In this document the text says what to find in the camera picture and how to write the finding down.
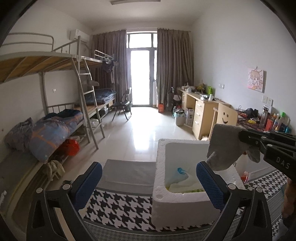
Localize orange box on floor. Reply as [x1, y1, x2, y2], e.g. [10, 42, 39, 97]
[158, 103, 164, 113]

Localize white waste bin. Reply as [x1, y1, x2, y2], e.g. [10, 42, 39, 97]
[174, 109, 186, 126]

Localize red snack wrapper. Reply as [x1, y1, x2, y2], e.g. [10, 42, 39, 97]
[240, 171, 249, 184]

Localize brown right curtain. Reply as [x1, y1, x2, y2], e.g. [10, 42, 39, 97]
[156, 28, 194, 105]

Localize pink wall picture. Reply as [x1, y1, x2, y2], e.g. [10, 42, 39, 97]
[247, 68, 264, 92]

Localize wooden desk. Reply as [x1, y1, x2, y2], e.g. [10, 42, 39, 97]
[177, 87, 292, 141]

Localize grey sock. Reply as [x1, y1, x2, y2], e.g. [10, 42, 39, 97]
[207, 123, 260, 171]

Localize white tissue paper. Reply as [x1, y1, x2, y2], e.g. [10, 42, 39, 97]
[168, 174, 205, 193]

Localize white air conditioner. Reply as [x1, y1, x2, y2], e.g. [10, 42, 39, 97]
[69, 29, 90, 43]

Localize metal bunk bed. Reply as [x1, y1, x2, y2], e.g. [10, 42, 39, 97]
[0, 32, 118, 153]

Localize wooden smiley face chair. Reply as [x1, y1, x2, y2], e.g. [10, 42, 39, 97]
[209, 103, 238, 140]

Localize ceiling light tube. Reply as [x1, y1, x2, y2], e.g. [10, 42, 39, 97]
[110, 0, 161, 5]

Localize teal bottles on desk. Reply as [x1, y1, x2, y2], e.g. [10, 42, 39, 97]
[279, 123, 292, 134]

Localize houndstooth table cloth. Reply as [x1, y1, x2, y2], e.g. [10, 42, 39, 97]
[82, 170, 287, 240]

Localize blue orange quilt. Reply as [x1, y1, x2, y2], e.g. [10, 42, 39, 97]
[4, 109, 83, 164]

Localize black folding chair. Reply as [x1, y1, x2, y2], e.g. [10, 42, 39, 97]
[112, 87, 132, 121]

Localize person's right hand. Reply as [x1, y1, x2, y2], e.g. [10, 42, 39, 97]
[281, 178, 296, 218]

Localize brown left curtain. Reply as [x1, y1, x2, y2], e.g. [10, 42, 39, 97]
[91, 29, 130, 101]

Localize brown curtain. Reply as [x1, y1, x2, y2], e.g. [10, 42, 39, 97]
[91, 29, 130, 101]
[156, 28, 194, 105]

